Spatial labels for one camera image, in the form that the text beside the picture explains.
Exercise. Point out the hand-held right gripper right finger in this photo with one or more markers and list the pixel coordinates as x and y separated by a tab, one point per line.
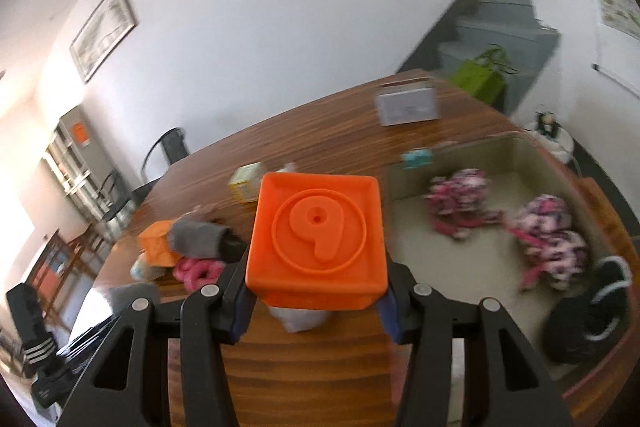
390	319

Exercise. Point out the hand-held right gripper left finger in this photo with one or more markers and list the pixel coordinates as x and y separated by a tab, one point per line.
242	317

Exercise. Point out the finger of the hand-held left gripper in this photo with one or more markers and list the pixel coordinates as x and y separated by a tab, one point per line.
92	339

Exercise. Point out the grey sock with striped cuff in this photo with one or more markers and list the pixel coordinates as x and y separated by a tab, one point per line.
132	299

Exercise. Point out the light grey fuzzy sock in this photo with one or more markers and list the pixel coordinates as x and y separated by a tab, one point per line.
300	319

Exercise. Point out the pastel plush toy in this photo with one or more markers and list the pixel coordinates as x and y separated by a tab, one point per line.
142	271

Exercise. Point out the grey sock with black cuff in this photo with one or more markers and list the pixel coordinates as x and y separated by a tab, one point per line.
200	239

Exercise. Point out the pink tin box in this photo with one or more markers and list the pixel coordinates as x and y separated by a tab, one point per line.
480	297

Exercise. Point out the small orange toy cube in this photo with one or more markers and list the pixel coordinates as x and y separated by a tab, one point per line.
152	244

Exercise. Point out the large orange toy cube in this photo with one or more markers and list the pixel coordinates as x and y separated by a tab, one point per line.
315	227

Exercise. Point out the yellow cardboard box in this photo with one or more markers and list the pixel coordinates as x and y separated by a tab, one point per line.
245	182

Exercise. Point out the pink leopard print scrunchie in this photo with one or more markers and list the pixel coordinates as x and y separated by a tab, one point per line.
460	192
545	232

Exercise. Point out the white tape roll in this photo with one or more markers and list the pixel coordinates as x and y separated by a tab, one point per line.
287	168

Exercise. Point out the navy fuzzy sock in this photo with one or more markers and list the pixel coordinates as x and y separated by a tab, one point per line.
580	322

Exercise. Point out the wooden desk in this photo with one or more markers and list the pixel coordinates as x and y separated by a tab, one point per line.
310	382

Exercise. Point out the black metal chair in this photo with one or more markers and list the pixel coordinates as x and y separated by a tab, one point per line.
117	187
172	144

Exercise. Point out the green binder clip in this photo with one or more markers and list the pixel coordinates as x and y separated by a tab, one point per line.
417	158

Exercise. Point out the grey glass door cabinet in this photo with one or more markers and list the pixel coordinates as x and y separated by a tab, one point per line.
75	162

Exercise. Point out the orange paper notice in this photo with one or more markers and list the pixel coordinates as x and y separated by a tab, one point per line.
81	133

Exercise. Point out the white cardboard box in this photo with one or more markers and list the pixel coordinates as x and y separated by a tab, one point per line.
407	107

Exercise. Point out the white plastic bucket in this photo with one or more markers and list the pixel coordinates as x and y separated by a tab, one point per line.
562	144

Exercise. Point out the white power strip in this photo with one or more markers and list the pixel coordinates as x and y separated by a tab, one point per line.
547	127

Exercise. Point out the green paper bag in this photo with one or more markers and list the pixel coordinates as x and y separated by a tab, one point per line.
475	79

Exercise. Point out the framed landscape painting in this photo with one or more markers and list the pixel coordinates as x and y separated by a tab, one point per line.
102	32

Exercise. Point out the grey staircase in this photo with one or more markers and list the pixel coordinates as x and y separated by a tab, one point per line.
500	22

